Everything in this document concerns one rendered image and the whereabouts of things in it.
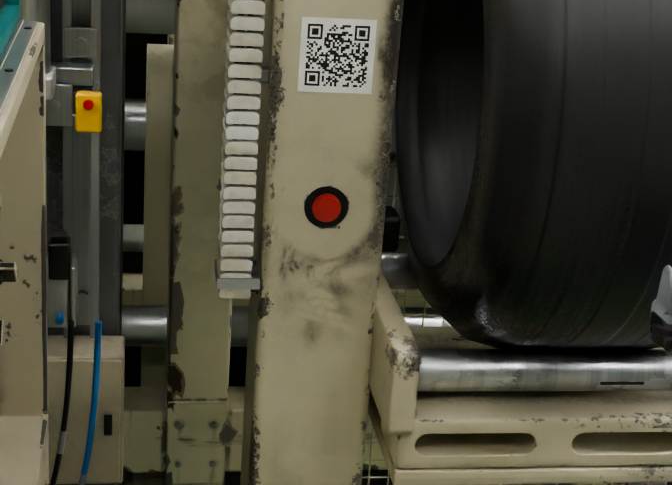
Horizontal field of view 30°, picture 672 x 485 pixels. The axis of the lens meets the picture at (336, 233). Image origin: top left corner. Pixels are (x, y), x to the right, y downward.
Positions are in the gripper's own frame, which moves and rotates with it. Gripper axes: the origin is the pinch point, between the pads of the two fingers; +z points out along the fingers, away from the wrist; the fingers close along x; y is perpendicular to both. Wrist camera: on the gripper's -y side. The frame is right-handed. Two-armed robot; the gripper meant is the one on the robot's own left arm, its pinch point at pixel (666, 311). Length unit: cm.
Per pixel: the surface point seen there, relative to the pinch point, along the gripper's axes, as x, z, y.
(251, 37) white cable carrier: 39.4, 15.6, 23.3
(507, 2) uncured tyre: 17.7, 1.0, 28.3
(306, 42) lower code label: 34.0, 14.6, 23.1
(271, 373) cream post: 35.7, 19.1, -13.0
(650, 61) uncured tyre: 6.1, -4.6, 24.0
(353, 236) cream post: 27.8, 17.2, 2.9
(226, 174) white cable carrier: 41.3, 17.4, 9.2
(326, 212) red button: 30.9, 16.3, 5.6
